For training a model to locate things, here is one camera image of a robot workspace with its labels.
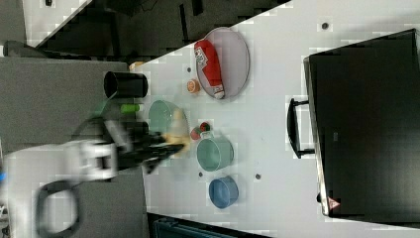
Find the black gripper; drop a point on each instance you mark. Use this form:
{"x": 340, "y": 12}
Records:
{"x": 143, "y": 153}

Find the peeled plush banana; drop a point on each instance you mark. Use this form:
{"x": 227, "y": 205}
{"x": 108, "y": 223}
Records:
{"x": 178, "y": 133}

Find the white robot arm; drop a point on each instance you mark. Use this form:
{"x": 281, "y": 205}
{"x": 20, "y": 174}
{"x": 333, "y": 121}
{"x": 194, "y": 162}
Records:
{"x": 41, "y": 183}

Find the black toaster oven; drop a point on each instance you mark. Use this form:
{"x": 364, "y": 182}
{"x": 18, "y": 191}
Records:
{"x": 364, "y": 105}

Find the small black cylinder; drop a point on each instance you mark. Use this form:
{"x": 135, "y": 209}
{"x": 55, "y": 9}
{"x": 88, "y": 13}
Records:
{"x": 140, "y": 127}

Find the large green bowl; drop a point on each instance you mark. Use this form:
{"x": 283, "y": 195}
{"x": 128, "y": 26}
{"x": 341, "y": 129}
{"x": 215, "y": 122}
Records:
{"x": 160, "y": 115}

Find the red green strawberry toy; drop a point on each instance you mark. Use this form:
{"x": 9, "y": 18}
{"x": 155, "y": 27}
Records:
{"x": 196, "y": 132}

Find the small green cylinder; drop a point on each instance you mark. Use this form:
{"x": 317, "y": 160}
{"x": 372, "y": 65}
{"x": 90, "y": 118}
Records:
{"x": 130, "y": 108}

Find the small orange fruit toy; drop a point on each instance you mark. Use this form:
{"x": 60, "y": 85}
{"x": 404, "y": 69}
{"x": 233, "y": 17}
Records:
{"x": 193, "y": 86}

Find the black cylinder container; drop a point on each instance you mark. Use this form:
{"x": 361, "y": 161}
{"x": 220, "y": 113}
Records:
{"x": 125, "y": 85}

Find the blue cup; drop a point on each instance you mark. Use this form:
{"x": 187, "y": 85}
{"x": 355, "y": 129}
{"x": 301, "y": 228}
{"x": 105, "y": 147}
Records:
{"x": 223, "y": 192}

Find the red plush ketchup bottle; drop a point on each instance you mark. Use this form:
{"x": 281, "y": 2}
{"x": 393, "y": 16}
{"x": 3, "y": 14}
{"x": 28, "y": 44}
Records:
{"x": 208, "y": 61}

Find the grey oval plate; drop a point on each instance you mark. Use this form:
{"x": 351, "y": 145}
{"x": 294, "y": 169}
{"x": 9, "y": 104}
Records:
{"x": 234, "y": 59}

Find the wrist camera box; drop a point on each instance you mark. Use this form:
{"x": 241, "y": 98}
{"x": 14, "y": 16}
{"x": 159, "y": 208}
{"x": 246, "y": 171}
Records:
{"x": 116, "y": 135}

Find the black oven door handle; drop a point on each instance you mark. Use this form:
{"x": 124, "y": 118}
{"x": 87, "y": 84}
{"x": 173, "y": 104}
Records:
{"x": 293, "y": 130}

